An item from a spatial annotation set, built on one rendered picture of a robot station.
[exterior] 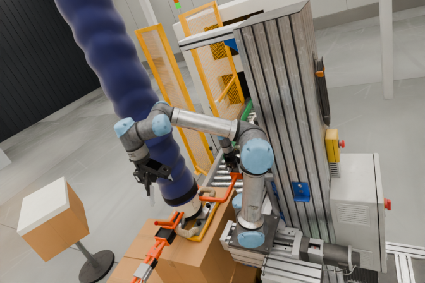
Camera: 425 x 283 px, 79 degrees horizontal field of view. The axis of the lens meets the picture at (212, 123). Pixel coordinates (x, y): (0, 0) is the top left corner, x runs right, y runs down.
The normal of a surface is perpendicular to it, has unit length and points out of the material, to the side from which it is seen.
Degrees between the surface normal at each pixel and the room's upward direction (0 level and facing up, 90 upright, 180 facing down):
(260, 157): 83
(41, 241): 90
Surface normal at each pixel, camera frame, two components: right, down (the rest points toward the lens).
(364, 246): -0.41, 0.52
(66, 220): 0.52, 0.22
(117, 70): 0.18, 0.22
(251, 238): 0.00, 0.56
